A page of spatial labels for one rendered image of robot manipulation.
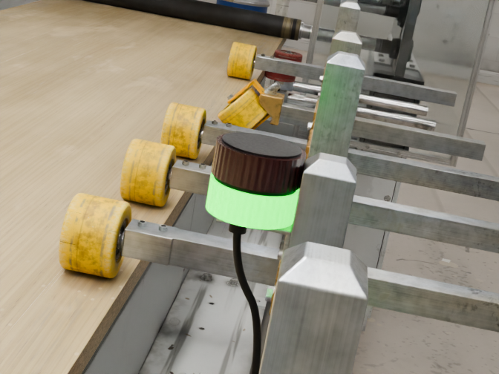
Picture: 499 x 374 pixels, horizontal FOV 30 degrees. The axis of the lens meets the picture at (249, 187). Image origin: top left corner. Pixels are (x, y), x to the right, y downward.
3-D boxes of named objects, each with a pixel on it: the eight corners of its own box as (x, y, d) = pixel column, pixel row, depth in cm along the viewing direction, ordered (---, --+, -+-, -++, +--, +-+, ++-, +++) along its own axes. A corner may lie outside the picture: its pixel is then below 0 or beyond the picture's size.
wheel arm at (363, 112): (431, 133, 242) (436, 117, 240) (433, 136, 238) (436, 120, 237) (267, 102, 244) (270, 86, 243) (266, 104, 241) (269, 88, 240)
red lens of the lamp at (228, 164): (302, 174, 65) (308, 144, 64) (297, 199, 59) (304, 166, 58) (218, 158, 65) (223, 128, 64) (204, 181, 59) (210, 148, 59)
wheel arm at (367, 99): (425, 118, 266) (428, 103, 265) (425, 120, 263) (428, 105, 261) (275, 89, 268) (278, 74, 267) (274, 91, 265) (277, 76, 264)
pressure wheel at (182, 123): (193, 151, 139) (197, 165, 146) (205, 101, 140) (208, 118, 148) (154, 143, 139) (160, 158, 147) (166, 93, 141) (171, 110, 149)
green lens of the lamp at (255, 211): (295, 208, 65) (301, 179, 65) (289, 236, 60) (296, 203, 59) (212, 191, 66) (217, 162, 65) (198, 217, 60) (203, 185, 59)
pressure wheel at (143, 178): (177, 133, 119) (162, 178, 114) (176, 175, 125) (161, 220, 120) (132, 125, 119) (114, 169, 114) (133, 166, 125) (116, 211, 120)
